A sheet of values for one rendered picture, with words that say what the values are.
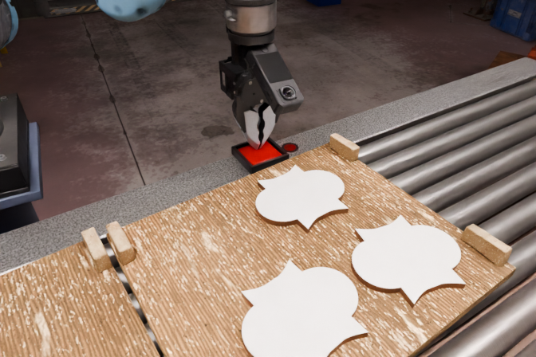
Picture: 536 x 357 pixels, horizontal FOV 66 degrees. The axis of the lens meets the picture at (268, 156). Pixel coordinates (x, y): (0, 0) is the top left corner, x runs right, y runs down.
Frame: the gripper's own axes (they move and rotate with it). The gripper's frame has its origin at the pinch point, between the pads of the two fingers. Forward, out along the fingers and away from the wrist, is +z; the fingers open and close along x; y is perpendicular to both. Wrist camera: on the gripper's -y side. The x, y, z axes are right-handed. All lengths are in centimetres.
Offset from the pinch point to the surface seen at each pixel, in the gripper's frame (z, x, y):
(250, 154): 1.5, 1.9, -0.1
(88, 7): 90, -42, 440
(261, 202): -0.3, 7.7, -13.5
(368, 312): 0.7, 6.2, -34.8
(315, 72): 95, -158, 186
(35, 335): 0.7, 38.7, -18.3
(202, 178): 2.9, 11.3, 0.0
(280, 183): -0.3, 2.9, -11.3
